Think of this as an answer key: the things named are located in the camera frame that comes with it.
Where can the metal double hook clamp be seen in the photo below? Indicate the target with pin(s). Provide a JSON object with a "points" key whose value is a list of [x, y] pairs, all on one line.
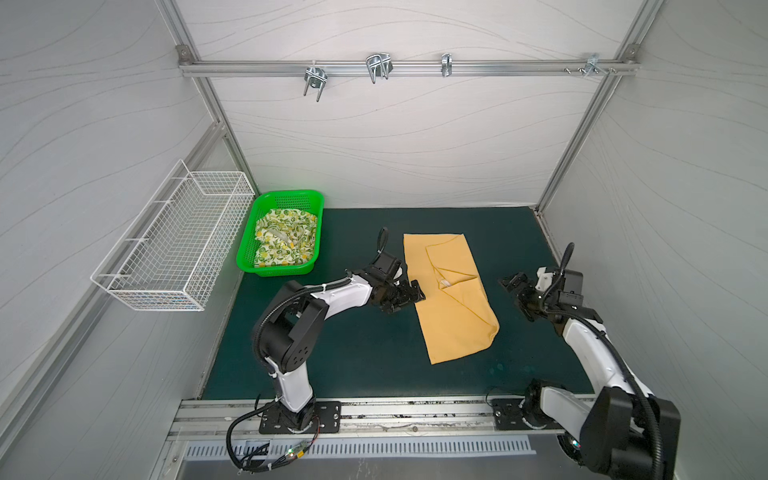
{"points": [[379, 65]]}

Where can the dark green table mat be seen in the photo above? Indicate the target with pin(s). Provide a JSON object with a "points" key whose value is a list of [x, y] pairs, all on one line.
{"points": [[364, 352]]}

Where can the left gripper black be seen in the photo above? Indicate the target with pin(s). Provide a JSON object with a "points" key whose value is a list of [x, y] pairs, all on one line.
{"points": [[406, 297]]}

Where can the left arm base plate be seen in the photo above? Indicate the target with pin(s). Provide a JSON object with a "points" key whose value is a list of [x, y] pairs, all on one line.
{"points": [[316, 416]]}

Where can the yellow skirt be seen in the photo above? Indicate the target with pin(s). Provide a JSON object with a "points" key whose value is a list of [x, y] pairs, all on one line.
{"points": [[456, 318]]}

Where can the small metal ring hook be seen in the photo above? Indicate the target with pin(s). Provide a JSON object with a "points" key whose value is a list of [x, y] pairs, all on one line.
{"points": [[446, 65]]}

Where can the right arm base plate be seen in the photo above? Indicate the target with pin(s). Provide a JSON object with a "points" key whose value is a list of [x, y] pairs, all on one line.
{"points": [[509, 416]]}

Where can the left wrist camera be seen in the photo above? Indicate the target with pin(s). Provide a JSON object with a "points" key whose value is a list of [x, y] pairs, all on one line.
{"points": [[396, 274]]}

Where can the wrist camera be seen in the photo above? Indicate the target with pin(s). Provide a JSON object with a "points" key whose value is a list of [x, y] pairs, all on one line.
{"points": [[396, 274], [545, 277]]}

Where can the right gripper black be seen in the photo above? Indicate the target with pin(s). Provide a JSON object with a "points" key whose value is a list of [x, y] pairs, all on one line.
{"points": [[529, 297]]}

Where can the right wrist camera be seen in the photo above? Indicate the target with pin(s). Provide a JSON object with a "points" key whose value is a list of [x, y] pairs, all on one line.
{"points": [[545, 277]]}

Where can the floral patterned skirt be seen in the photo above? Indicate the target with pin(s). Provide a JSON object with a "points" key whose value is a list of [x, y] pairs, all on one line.
{"points": [[285, 237]]}

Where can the aluminium crossbar rail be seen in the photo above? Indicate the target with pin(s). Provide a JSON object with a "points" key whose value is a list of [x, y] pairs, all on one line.
{"points": [[401, 68]]}

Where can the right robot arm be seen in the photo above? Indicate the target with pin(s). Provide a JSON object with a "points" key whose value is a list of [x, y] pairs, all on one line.
{"points": [[626, 432]]}

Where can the green plastic basket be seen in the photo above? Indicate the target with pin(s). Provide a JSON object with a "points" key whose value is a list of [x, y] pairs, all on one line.
{"points": [[307, 200]]}

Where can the metal u-bolt clamp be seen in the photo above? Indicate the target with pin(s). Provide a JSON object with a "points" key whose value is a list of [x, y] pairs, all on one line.
{"points": [[315, 78]]}

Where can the white wire basket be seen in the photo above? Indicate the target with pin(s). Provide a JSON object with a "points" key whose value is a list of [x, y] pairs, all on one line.
{"points": [[172, 253]]}

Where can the white slotted cable duct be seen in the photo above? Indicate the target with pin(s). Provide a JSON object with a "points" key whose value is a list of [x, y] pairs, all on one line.
{"points": [[373, 447]]}

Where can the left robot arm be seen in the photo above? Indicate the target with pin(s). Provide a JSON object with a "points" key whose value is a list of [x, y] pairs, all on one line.
{"points": [[285, 335]]}

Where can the metal bracket with bolts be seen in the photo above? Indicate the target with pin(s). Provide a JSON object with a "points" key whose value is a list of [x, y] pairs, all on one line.
{"points": [[592, 67]]}

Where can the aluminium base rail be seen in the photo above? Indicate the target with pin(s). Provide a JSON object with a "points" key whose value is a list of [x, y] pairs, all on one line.
{"points": [[359, 417]]}

